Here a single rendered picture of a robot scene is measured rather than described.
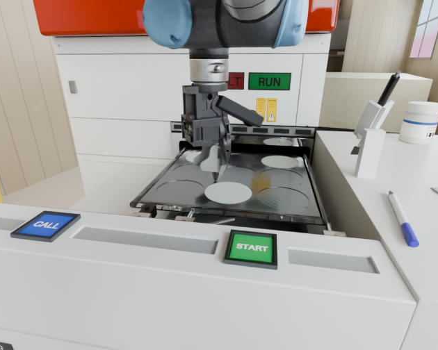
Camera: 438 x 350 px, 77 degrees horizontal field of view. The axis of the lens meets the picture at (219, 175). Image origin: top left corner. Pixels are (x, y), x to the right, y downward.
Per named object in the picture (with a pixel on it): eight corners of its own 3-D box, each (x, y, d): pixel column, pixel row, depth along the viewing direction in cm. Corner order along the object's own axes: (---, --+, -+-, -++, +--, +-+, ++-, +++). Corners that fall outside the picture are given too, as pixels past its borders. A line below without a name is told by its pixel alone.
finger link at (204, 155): (192, 179, 64) (190, 140, 60) (215, 174, 66) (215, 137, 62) (197, 184, 61) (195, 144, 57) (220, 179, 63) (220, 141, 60)
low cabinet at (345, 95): (416, 141, 418) (434, 80, 384) (264, 127, 501) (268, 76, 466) (394, 117, 589) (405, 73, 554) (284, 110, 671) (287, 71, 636)
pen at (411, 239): (386, 187, 42) (410, 239, 30) (394, 189, 42) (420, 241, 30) (385, 194, 43) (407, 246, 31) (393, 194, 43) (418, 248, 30)
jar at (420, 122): (393, 137, 74) (402, 101, 70) (423, 138, 73) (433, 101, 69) (405, 144, 67) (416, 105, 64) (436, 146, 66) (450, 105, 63)
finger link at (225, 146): (213, 160, 61) (213, 121, 57) (220, 160, 62) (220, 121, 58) (222, 167, 57) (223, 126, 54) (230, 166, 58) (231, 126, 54)
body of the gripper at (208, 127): (181, 141, 60) (178, 82, 55) (217, 136, 63) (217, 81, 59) (195, 151, 53) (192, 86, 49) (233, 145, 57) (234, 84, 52)
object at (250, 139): (174, 158, 93) (172, 131, 89) (309, 167, 86) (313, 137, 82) (172, 160, 91) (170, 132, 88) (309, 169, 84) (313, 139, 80)
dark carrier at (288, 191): (187, 151, 86) (187, 148, 86) (301, 157, 80) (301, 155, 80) (139, 203, 55) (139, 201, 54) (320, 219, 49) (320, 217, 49)
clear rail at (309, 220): (131, 205, 55) (131, 199, 54) (329, 223, 49) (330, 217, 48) (128, 208, 54) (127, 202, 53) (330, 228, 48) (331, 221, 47)
